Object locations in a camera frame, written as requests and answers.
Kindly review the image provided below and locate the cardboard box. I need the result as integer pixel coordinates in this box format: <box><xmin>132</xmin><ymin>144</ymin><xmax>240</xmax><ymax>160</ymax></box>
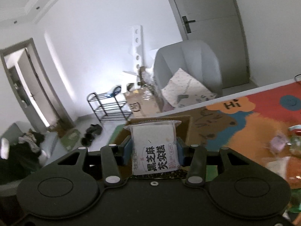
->
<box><xmin>109</xmin><ymin>115</ymin><xmax>192</xmax><ymax>145</ymax></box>

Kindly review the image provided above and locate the red blue snack packet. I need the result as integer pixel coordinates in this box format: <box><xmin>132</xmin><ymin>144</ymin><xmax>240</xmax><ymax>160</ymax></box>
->
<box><xmin>288</xmin><ymin>124</ymin><xmax>301</xmax><ymax>133</ymax></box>

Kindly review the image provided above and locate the black door handle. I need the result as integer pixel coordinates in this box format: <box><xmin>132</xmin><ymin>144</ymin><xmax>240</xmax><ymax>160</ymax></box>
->
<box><xmin>182</xmin><ymin>16</ymin><xmax>196</xmax><ymax>34</ymax></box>

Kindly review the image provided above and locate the pile of dark shoes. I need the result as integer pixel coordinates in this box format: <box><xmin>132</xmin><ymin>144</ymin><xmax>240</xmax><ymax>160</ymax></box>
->
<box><xmin>81</xmin><ymin>124</ymin><xmax>103</xmax><ymax>147</ymax></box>

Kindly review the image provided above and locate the long white snack pack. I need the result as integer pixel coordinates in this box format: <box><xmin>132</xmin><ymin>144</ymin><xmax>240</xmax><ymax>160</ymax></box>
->
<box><xmin>264</xmin><ymin>156</ymin><xmax>292</xmax><ymax>181</ymax></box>

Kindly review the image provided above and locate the black shoe rack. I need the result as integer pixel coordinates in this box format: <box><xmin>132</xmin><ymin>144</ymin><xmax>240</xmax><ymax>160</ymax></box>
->
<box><xmin>86</xmin><ymin>85</ymin><xmax>132</xmax><ymax>122</ymax></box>

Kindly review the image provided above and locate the black sesame cake packet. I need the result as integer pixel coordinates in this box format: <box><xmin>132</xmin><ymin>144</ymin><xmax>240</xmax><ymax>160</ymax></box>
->
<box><xmin>131</xmin><ymin>131</ymin><xmax>181</xmax><ymax>176</ymax></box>

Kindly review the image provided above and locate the green white bread packet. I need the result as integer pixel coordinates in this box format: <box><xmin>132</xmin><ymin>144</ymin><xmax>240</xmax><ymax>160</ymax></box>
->
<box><xmin>289</xmin><ymin>134</ymin><xmax>301</xmax><ymax>157</ymax></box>

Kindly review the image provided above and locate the grey open doorway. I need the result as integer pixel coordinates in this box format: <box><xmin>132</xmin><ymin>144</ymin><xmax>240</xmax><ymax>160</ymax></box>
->
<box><xmin>1</xmin><ymin>38</ymin><xmax>74</xmax><ymax>135</ymax></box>

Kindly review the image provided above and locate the pile of clothes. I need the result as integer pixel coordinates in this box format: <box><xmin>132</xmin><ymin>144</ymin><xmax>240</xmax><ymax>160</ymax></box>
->
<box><xmin>1</xmin><ymin>130</ymin><xmax>49</xmax><ymax>185</ymax></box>

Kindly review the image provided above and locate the brown paper SF bag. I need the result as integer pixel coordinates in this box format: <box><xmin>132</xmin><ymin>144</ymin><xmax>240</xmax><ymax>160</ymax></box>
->
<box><xmin>123</xmin><ymin>83</ymin><xmax>163</xmax><ymax>118</ymax></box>

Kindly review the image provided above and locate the grey armchair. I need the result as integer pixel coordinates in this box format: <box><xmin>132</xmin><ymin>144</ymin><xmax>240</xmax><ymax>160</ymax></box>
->
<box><xmin>153</xmin><ymin>40</ymin><xmax>222</xmax><ymax>96</ymax></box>

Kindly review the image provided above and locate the grey door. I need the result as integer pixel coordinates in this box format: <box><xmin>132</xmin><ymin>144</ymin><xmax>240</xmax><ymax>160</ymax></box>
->
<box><xmin>169</xmin><ymin>0</ymin><xmax>251</xmax><ymax>88</ymax></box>

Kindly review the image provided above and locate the dotted white cushion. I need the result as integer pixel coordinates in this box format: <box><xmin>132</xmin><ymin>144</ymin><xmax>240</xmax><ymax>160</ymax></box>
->
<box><xmin>162</xmin><ymin>68</ymin><xmax>217</xmax><ymax>108</ymax></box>

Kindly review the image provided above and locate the green floor mat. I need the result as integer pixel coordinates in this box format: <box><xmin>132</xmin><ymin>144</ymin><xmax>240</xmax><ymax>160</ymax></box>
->
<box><xmin>60</xmin><ymin>129</ymin><xmax>81</xmax><ymax>152</ymax></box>

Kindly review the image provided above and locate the white perforated board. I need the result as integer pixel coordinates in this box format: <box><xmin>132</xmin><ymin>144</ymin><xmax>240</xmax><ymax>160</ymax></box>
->
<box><xmin>122</xmin><ymin>24</ymin><xmax>150</xmax><ymax>76</ymax></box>

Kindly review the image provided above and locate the purple mochi packet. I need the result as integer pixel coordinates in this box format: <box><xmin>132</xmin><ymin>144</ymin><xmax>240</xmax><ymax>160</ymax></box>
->
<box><xmin>268</xmin><ymin>132</ymin><xmax>290</xmax><ymax>154</ymax></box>

